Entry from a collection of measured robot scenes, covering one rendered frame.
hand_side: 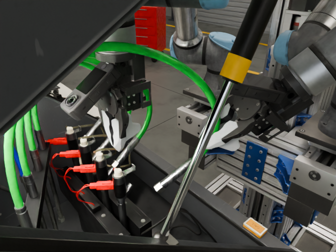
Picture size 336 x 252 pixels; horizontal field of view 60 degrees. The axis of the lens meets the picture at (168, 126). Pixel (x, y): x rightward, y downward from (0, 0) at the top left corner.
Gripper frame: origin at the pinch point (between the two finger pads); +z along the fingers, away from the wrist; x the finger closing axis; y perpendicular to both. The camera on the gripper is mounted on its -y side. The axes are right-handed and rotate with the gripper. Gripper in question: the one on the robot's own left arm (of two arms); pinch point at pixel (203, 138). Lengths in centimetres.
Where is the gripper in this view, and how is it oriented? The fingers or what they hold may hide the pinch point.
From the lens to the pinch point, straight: 58.6
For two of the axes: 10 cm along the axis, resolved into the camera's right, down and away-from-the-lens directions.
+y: 7.0, 4.7, 5.3
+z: -7.0, 5.6, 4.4
